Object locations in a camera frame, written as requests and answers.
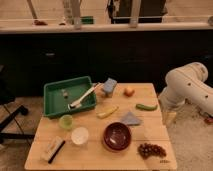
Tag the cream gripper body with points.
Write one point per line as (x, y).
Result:
(168, 116)

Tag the green pepper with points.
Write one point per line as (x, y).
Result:
(146, 108)

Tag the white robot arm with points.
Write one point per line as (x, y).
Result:
(186, 83)

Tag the white paper cup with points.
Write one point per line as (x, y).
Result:
(80, 136)

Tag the green plastic cup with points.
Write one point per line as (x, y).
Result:
(65, 122)

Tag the grey folded cloth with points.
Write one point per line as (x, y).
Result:
(130, 119)

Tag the bunch of dark grapes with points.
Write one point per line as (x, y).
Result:
(147, 150)

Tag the wooden folding table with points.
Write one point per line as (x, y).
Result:
(93, 155)

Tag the orange round fruit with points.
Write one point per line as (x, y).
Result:
(129, 91)

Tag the dark red bowl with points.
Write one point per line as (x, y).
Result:
(116, 137)

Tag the blue sponge block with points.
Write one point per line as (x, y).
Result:
(109, 86)

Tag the small object in tray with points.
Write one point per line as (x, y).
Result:
(65, 93)

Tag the green plastic tray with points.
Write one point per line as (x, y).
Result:
(55, 105)

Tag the black office chair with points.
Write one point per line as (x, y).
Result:
(6, 97)

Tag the white brush black handle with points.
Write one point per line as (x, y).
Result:
(52, 149)

